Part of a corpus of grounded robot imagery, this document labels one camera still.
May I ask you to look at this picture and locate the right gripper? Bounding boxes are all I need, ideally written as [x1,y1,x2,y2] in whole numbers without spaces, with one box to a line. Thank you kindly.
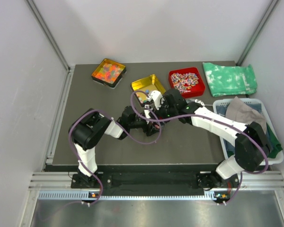
[149,96,178,128]

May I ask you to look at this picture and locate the metal scoop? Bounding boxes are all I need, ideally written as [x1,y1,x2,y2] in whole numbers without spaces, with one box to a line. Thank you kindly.
[186,98,205,106]

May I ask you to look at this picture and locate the speckled tin pastel star candies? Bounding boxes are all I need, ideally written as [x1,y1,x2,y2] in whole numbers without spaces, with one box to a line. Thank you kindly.
[131,74,166,107]

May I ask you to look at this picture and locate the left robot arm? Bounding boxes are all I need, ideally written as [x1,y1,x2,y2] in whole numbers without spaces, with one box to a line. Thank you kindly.
[69,106,164,188]

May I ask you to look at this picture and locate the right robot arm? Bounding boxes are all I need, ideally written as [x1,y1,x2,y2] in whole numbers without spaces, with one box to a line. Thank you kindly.
[148,89,272,187]

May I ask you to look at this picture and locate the gold tin translucent star candies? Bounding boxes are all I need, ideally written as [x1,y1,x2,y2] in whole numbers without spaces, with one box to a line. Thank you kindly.
[91,58,126,88]

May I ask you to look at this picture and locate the red box of lollipops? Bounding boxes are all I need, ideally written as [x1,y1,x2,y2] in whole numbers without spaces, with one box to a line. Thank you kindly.
[168,67,205,99]

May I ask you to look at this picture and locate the green white cloth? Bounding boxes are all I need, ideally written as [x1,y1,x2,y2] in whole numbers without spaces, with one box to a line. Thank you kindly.
[203,62,257,97]

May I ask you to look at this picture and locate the grey cloth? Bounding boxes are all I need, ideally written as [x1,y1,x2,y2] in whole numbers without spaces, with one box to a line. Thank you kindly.
[225,97,267,133]

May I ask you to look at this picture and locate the blue cloth in basket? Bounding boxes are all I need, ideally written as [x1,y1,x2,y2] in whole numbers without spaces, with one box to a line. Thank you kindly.
[213,98,283,159]

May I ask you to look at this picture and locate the white laundry basket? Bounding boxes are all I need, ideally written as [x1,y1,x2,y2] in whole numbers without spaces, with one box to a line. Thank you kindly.
[213,98,284,165]

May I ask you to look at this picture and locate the green cloth in basket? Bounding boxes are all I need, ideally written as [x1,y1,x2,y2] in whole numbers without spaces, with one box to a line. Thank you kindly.
[223,124,283,158]

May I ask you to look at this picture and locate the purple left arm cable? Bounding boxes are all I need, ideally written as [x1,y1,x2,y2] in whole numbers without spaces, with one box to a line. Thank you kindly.
[68,109,162,206]

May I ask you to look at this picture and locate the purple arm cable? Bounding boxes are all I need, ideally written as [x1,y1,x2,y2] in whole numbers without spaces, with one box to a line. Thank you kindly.
[130,90,269,205]
[68,109,162,206]

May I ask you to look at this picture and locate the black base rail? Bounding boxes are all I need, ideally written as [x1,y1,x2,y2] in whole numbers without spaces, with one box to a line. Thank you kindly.
[71,164,239,196]

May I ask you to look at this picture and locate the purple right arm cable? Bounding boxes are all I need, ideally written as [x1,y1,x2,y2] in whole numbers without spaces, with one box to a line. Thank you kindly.
[130,90,269,205]

